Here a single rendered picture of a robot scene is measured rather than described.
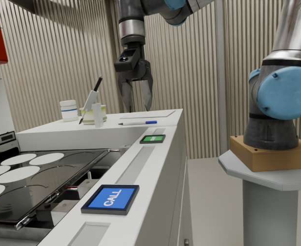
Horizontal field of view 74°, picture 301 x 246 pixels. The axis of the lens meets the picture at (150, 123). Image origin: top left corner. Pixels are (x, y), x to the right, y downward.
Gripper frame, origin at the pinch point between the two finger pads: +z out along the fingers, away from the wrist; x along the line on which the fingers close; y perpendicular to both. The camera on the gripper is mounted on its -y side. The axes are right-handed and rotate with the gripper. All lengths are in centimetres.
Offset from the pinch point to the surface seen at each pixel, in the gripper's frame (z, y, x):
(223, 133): 55, 216, -51
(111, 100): -1, 182, 87
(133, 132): 8.3, 5.1, 3.7
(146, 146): 8.1, -13.9, -5.1
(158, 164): 8.4, -24.8, -10.0
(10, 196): 14.6, -26.0, 22.0
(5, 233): 21.4, -28.2, 22.3
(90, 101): -3.3, 6.7, 19.1
